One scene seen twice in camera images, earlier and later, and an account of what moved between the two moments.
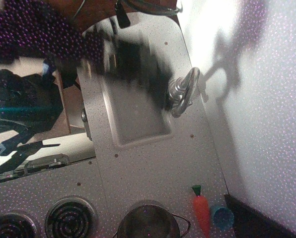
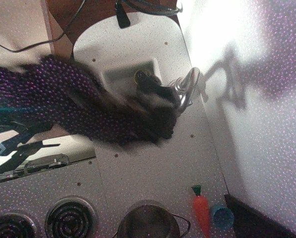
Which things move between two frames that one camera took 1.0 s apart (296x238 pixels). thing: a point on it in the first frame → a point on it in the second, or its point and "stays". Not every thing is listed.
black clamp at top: (122, 18) stays
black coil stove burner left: (12, 225) stays
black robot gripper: (132, 59) → (160, 104)
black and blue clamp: (24, 144) stays
